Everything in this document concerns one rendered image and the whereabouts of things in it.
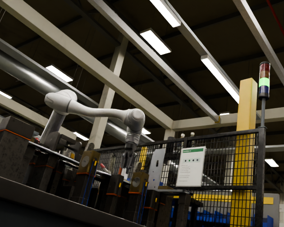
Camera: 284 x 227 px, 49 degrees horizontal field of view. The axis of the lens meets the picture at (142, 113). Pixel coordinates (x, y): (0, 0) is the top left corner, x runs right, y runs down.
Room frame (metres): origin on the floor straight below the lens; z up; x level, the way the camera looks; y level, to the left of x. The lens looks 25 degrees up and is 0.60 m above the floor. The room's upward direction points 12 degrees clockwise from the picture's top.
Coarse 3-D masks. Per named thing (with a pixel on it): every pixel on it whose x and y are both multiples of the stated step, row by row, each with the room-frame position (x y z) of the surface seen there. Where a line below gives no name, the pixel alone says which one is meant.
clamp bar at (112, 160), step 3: (111, 153) 2.10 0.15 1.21; (111, 156) 2.09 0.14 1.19; (114, 156) 2.10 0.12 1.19; (111, 159) 2.09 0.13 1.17; (114, 159) 2.11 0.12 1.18; (111, 162) 2.09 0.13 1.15; (114, 162) 2.11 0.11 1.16; (108, 165) 2.10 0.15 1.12; (111, 165) 2.10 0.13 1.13; (114, 165) 2.11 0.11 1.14; (108, 168) 2.09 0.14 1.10; (111, 168) 2.10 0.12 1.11; (111, 171) 2.10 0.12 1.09
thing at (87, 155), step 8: (88, 152) 1.56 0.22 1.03; (96, 152) 1.55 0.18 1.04; (88, 160) 1.55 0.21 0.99; (96, 160) 1.56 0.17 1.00; (80, 168) 1.58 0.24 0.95; (88, 168) 1.54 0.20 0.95; (96, 168) 1.57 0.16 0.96; (80, 176) 1.58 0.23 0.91; (88, 176) 1.56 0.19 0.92; (80, 184) 1.57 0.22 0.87; (88, 184) 1.57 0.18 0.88; (80, 192) 1.55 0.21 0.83; (88, 192) 1.57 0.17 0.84; (72, 200) 1.58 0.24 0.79; (80, 200) 1.55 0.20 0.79
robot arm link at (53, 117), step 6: (66, 90) 2.05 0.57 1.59; (72, 96) 2.05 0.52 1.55; (54, 114) 2.16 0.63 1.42; (60, 114) 2.15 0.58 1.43; (66, 114) 2.17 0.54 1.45; (54, 120) 2.18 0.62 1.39; (60, 120) 2.19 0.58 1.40; (48, 126) 2.22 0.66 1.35; (54, 126) 2.21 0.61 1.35; (60, 126) 2.25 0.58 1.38; (48, 132) 2.25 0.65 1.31; (42, 138) 2.29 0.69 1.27
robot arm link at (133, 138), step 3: (129, 135) 1.95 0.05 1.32; (132, 135) 1.95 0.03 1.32; (135, 135) 1.95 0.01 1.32; (126, 138) 1.97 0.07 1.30; (129, 138) 1.95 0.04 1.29; (132, 138) 1.95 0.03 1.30; (135, 138) 1.95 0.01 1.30; (138, 138) 1.97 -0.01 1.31; (126, 141) 1.97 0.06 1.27; (129, 141) 1.95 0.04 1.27; (132, 141) 1.95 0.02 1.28; (135, 141) 1.96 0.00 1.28; (138, 141) 1.98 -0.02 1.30; (135, 144) 1.97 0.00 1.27
